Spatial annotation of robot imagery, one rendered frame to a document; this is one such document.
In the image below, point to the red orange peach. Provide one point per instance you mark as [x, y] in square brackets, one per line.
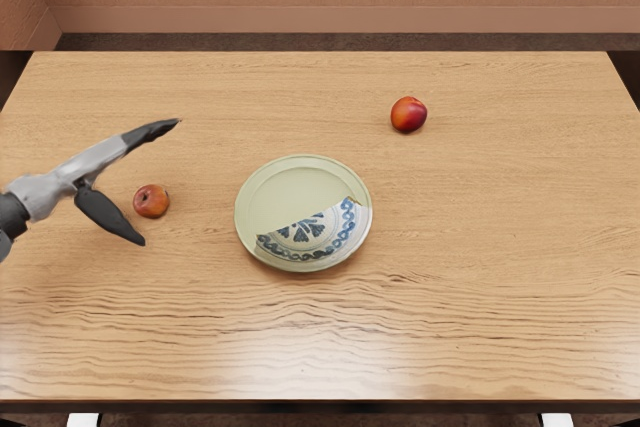
[408, 114]

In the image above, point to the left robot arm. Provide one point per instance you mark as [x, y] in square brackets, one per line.
[10, 219]

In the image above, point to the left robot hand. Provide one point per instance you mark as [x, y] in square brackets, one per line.
[65, 174]

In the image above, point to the small red apple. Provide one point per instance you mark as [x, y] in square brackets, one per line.
[150, 201]

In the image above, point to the green plate with blue pattern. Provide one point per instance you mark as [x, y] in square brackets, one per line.
[303, 213]

